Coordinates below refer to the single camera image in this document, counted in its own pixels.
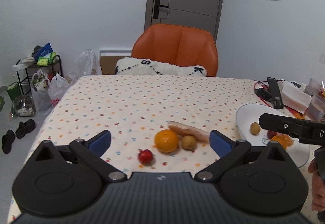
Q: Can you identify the black shoe far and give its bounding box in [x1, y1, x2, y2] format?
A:
[15, 119, 36, 139]

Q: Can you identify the orange leather chair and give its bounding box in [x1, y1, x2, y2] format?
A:
[131, 24, 219, 77]

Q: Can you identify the black phone stand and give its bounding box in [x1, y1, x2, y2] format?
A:
[254, 77, 284, 110]

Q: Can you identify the clear plastic bag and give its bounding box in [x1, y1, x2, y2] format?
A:
[74, 49, 102, 76]

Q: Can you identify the person right hand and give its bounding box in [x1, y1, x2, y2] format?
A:
[308, 159, 325, 212]

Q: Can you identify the dotted tablecloth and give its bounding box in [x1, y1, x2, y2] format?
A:
[6, 74, 321, 223]

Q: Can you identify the brown kiwi fruit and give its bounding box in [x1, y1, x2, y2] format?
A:
[181, 135, 197, 151]

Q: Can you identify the green bag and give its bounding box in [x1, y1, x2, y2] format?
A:
[6, 82, 22, 102]

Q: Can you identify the red cable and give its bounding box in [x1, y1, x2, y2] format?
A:
[253, 78, 305, 115]

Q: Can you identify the cardboard box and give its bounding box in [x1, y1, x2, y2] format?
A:
[99, 55, 125, 75]

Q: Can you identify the grey translucent bag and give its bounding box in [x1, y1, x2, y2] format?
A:
[11, 95, 36, 117]

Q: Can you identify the red small apple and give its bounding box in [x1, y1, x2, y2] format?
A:
[138, 149, 153, 166]

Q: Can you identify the white shopping bag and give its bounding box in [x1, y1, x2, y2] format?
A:
[30, 71, 70, 114]

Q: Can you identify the white fluffy cushion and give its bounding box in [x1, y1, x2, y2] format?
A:
[115, 57, 207, 77]

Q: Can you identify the clear plastic cup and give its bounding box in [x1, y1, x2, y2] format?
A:
[305, 94, 325, 122]

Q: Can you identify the black door handle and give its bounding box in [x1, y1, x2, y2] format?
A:
[153, 0, 169, 19]

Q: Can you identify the black metal shelf rack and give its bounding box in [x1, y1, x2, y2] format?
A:
[13, 54, 63, 95]

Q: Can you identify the black shoe near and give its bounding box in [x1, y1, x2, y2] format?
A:
[2, 130, 15, 154]

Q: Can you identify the black shoe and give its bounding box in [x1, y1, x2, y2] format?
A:
[15, 119, 36, 139]
[2, 130, 15, 154]

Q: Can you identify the white paper box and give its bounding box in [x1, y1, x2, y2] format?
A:
[279, 81, 312, 113]

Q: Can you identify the large orange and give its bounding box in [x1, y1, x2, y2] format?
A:
[154, 129, 179, 153]
[271, 134, 294, 150]

